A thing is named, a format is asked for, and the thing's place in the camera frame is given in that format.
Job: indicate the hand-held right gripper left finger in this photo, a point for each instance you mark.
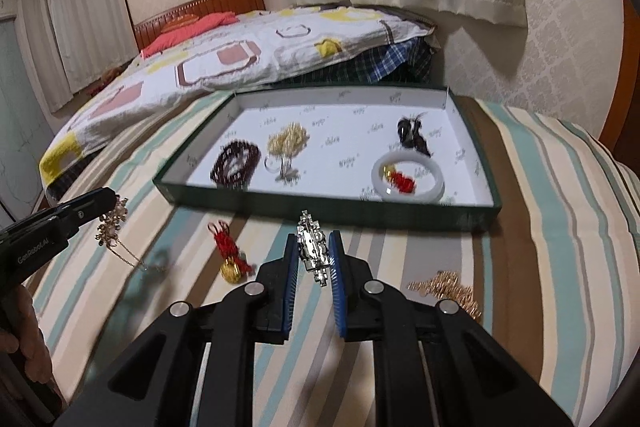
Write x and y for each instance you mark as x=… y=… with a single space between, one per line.
x=289 y=287

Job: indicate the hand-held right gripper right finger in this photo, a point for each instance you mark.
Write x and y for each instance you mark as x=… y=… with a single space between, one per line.
x=337 y=297

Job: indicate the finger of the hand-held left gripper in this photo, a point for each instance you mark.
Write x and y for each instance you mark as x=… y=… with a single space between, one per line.
x=85 y=204

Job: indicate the silver rhinestone brooch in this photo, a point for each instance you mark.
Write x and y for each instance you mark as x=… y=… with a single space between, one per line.
x=312 y=247

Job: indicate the gold ingot red knot charm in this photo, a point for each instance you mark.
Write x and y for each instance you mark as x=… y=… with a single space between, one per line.
x=402 y=181
x=231 y=269

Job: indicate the green box with white lining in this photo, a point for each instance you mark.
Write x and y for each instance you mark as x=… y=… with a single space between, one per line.
x=340 y=142

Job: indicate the white jade bangle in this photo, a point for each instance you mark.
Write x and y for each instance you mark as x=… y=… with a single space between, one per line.
x=434 y=172

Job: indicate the black hair accessory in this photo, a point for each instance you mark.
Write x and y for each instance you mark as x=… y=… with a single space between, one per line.
x=412 y=132

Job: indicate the person's left hand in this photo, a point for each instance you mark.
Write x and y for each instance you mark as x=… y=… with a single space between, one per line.
x=30 y=322

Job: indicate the pink pillow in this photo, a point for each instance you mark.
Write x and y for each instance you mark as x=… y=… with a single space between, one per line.
x=170 y=39

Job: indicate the striped tablecloth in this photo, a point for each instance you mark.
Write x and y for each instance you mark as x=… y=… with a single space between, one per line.
x=525 y=207

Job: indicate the bed with patterned sheet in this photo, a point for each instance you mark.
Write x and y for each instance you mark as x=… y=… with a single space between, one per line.
x=280 y=52

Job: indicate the blue plaid bed sheet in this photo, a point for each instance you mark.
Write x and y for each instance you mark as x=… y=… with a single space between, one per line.
x=395 y=57

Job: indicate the wooden headboard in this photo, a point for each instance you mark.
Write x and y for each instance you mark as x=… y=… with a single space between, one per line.
x=230 y=2

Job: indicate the wooden door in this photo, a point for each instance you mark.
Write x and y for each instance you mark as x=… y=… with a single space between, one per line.
x=627 y=82

